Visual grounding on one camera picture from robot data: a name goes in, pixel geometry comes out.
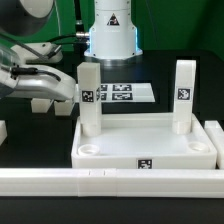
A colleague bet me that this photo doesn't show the white front fence bar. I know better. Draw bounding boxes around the white front fence bar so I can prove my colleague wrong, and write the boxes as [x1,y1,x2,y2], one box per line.
[0,168,224,198]

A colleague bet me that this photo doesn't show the white fence block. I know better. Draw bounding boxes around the white fence block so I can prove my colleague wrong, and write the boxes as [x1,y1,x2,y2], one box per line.
[0,120,7,146]
[204,121,224,170]

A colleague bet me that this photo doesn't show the black cables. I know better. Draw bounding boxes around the black cables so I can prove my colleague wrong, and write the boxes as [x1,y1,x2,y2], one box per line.
[46,0,91,46]

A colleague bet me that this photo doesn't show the white right fence block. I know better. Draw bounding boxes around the white right fence block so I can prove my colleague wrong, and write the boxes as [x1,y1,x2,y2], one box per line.
[204,121,224,170]

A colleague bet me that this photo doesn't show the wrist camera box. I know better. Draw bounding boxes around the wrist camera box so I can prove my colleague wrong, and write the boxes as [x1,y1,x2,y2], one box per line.
[12,42,63,64]

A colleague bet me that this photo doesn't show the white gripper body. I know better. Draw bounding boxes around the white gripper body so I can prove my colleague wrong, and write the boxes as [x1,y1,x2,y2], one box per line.
[0,46,77,101]

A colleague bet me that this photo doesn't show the white desk top tray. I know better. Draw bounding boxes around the white desk top tray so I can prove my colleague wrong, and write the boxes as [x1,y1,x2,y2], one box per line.
[71,113,217,169]

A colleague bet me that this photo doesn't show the fiducial marker sheet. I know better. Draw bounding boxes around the fiducial marker sheet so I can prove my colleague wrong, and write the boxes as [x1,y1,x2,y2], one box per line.
[101,83,155,103]

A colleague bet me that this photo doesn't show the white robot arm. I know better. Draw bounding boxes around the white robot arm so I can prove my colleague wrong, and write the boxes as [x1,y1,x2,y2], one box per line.
[0,0,142,101]

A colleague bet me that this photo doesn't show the white left fence block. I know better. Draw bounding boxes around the white left fence block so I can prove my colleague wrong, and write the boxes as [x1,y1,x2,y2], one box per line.
[0,120,7,146]

